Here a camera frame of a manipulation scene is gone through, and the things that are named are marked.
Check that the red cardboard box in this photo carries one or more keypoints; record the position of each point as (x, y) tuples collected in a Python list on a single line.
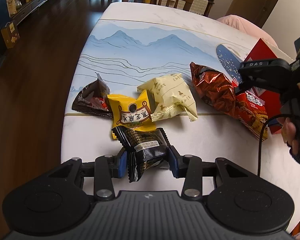
[(261, 73)]

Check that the blue mountain table runner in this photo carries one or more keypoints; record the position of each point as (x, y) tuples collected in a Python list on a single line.
[(126, 54)]

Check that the brown m&m candy bag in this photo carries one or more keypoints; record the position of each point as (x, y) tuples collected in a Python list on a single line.
[(93, 99)]

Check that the brown paper gift bag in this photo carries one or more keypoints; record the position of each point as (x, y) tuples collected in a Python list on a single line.
[(10, 34)]

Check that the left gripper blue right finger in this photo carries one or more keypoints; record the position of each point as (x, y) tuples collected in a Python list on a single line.
[(190, 168)]

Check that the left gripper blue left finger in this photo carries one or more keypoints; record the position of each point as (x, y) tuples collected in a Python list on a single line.
[(106, 168)]

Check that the dark red foil snack bag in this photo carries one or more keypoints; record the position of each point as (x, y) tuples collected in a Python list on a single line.
[(214, 88)]

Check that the black gold snack packet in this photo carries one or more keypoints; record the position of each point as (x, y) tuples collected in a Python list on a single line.
[(144, 149)]

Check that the red chinese snack packet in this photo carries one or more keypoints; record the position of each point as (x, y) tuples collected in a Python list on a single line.
[(251, 112)]

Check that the person's right hand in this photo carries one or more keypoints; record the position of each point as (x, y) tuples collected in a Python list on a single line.
[(288, 132)]

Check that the pink cushion on chair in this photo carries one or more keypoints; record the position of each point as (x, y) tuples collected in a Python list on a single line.
[(247, 27)]

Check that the yellow black sesame packet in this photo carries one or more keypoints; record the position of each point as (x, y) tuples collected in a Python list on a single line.
[(132, 113)]

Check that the cream yellow pastry packet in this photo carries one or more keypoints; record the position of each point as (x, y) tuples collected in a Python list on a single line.
[(172, 96)]

